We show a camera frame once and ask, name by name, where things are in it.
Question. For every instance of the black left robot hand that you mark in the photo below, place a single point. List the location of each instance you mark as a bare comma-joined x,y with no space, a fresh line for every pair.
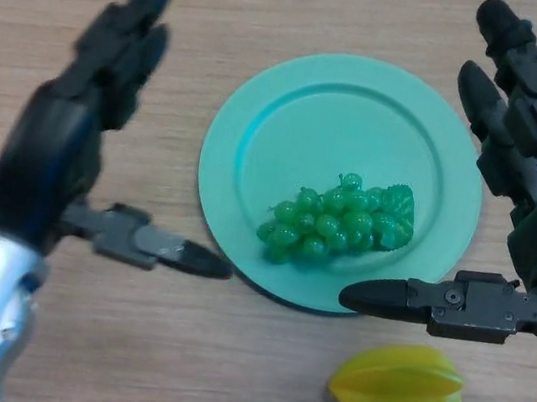
48,153

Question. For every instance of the green grapes bunch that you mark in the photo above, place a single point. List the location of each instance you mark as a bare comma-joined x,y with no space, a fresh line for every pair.
341,222

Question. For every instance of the green round plate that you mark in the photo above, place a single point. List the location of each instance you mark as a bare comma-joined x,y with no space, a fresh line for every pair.
340,126

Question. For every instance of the yellow starfruit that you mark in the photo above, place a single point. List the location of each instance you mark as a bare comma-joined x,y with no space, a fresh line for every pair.
398,384

